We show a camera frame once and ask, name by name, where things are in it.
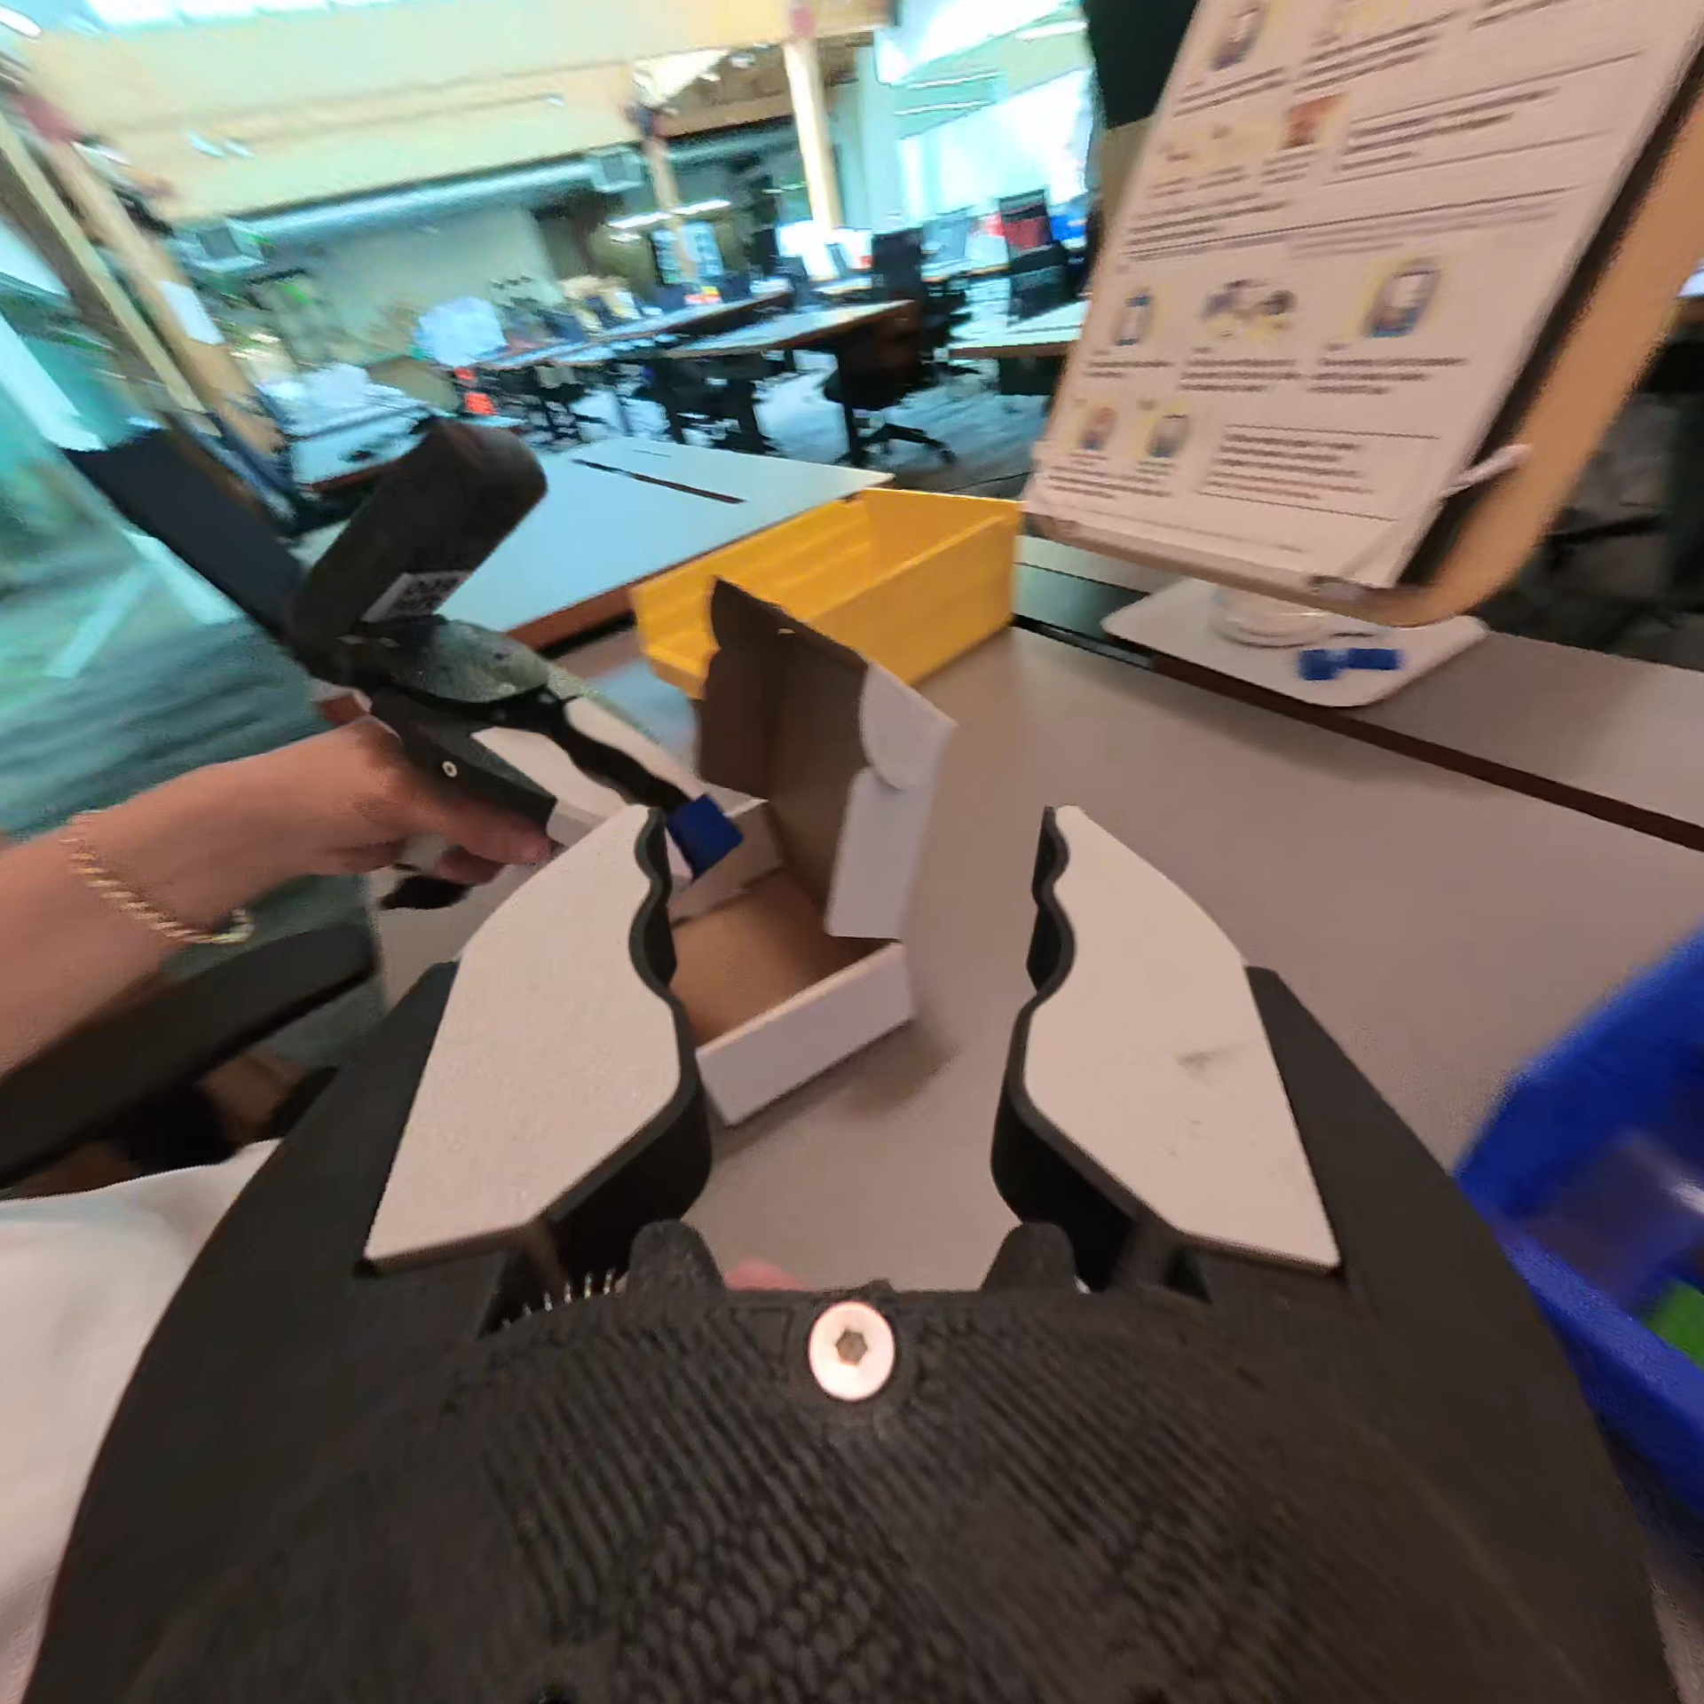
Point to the person's left hand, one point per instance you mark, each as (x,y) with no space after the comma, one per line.
(333,799)

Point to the person's right hand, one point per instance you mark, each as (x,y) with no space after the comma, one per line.
(765,1275)

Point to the dark blue cube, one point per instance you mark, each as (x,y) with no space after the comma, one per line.
(702,833)

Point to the white cardboard box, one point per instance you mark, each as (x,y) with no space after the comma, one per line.
(786,707)

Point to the printed instruction sheet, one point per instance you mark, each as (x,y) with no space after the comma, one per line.
(1332,266)

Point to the black office chair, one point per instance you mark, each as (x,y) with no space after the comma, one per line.
(200,1012)
(885,334)

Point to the yellow plastic bin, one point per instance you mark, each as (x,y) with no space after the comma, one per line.
(932,559)

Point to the blue plastic bin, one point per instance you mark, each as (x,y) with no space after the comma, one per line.
(1571,1105)

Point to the blue clips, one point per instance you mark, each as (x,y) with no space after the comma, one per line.
(1346,662)

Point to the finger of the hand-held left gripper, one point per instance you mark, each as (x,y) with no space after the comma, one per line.
(559,785)
(640,753)

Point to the background grey table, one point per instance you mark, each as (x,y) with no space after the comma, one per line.
(640,520)

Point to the tan sheet board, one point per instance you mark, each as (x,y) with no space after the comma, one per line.
(1571,438)

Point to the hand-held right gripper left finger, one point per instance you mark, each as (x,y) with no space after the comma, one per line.
(533,1091)

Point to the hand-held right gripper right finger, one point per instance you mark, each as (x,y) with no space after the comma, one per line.
(1172,1105)

